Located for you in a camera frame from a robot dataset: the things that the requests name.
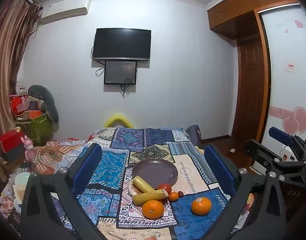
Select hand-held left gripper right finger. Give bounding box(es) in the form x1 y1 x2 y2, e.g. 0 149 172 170
204 144 287 240

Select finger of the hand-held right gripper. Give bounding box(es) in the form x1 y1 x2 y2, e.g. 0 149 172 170
268 127 306 150
244 139 281 173

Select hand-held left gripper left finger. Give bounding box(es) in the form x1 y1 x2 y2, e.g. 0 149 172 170
20 143 111 240

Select orange with sticker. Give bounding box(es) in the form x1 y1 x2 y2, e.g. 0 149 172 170
191 197 212 216

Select peeled pomelo segment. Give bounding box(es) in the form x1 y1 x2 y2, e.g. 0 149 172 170
127 180 140 196

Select smooth yellow-green sugarcane piece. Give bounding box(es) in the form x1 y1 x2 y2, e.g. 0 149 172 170
132 176 155 193

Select purple-grey plate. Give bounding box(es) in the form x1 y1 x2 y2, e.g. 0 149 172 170
132 159 179 187

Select yellow banana pieces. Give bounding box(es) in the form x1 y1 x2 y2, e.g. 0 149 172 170
132 189 170 204

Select large orange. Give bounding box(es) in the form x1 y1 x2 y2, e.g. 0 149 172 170
142 199 164 219

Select patchwork printed blanket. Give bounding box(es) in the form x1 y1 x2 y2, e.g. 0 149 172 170
50 127 256 240

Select orange striped bed sheet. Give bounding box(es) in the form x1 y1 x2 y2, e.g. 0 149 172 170
43 139 93 175

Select white heart-print sliding door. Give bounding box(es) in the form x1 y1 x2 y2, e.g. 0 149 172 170
253 4 306 173

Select grey blue bag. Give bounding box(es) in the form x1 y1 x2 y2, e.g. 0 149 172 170
185 124 202 147

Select brown wooden door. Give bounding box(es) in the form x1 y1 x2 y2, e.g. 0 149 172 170
232 39 267 139

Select yellow plush cushion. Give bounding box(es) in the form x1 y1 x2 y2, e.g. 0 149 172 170
104 114 133 128

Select green patterned box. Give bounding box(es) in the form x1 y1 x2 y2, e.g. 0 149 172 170
24 114 54 144

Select pink toy figure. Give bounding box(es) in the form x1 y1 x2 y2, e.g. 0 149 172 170
23 135 36 160

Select pale green lid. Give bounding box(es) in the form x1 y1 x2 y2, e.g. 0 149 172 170
15 172 31 193

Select grey plush toy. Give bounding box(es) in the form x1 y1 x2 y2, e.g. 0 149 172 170
27 85 59 130

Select orange box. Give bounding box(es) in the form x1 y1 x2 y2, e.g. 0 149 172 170
23 110 43 120

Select red box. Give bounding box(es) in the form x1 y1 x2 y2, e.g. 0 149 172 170
0 130 26 153

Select red gift bag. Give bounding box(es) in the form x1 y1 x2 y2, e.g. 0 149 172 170
10 95 27 113

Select small black monitor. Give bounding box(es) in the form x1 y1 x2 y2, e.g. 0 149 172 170
104 60 138 85

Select wooden overhead cabinet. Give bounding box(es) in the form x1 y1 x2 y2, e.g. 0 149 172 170
207 0 301 40

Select striped brown curtain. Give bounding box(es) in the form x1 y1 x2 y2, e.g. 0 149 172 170
0 0 42 183

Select white air conditioner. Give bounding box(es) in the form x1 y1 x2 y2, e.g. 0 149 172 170
40 0 91 25

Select black wall television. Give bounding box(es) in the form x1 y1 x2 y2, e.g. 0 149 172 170
92 28 152 62

